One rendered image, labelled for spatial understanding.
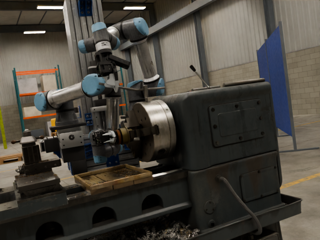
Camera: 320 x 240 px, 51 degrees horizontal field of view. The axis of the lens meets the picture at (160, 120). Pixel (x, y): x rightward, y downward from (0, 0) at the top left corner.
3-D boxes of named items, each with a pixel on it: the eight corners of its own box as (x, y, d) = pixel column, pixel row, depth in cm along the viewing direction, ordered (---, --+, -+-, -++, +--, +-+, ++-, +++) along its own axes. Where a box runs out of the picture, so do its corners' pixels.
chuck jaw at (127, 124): (143, 129, 181) (135, 111, 187) (145, 124, 177) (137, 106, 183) (124, 132, 177) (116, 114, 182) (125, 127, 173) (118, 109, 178)
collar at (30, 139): (36, 140, 166) (35, 135, 166) (37, 141, 159) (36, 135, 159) (19, 143, 162) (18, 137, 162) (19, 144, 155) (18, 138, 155)
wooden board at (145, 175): (127, 170, 192) (126, 163, 192) (153, 179, 160) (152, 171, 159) (75, 182, 179) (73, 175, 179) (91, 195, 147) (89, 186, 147)
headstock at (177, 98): (231, 145, 233) (224, 88, 231) (284, 149, 190) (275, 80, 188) (153, 162, 207) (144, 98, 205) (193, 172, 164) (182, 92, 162)
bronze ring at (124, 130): (127, 125, 178) (110, 128, 174) (133, 125, 170) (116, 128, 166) (129, 142, 179) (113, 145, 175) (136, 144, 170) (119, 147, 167)
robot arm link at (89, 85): (52, 111, 219) (117, 91, 192) (33, 114, 206) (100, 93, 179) (47, 93, 219) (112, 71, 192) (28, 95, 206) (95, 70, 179)
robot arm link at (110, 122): (110, 73, 206) (111, 152, 213) (99, 73, 197) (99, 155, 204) (126, 74, 201) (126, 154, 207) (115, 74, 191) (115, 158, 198)
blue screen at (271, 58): (253, 129, 1025) (243, 52, 1013) (280, 126, 1010) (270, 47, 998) (273, 153, 621) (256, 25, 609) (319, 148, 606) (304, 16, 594)
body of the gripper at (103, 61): (98, 78, 168) (93, 56, 170) (114, 77, 172) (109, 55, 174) (101, 73, 161) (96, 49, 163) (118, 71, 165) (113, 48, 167)
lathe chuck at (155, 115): (146, 151, 198) (142, 97, 191) (172, 165, 170) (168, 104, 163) (132, 154, 194) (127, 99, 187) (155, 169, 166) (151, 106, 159)
